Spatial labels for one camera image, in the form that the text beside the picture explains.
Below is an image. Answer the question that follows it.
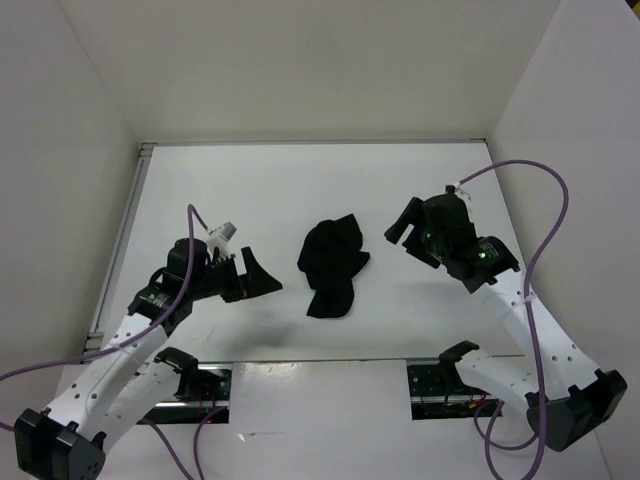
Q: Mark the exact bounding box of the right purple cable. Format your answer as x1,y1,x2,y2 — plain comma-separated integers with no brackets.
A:
458,159,571,480

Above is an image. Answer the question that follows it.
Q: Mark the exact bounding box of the black skirt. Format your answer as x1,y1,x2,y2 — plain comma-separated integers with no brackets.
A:
297,214,370,319

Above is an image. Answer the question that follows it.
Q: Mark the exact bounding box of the base mounting plate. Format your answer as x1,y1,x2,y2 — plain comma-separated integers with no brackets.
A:
144,363,233,425
406,361,497,421

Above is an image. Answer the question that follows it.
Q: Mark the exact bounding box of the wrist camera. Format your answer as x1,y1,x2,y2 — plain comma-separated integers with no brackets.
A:
422,185,477,243
206,222,237,255

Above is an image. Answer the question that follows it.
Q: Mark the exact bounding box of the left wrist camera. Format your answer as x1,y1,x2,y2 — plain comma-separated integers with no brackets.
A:
206,222,237,255

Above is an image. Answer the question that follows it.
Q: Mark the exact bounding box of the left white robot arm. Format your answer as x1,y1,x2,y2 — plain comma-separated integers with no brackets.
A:
13,238,282,479

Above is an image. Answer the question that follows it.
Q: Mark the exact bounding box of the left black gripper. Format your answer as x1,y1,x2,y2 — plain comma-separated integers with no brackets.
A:
188,246,282,302

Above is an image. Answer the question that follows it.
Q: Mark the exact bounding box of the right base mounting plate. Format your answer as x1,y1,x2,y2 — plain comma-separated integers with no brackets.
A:
406,361,497,421

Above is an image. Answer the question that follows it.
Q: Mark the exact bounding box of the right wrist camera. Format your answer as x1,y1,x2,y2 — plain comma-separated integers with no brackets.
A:
422,185,477,243

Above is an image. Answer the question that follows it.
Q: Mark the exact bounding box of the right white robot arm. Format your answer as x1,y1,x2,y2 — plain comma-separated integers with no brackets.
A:
385,193,628,452

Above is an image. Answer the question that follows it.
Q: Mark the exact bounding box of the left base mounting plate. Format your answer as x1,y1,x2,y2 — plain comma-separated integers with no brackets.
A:
144,363,233,425

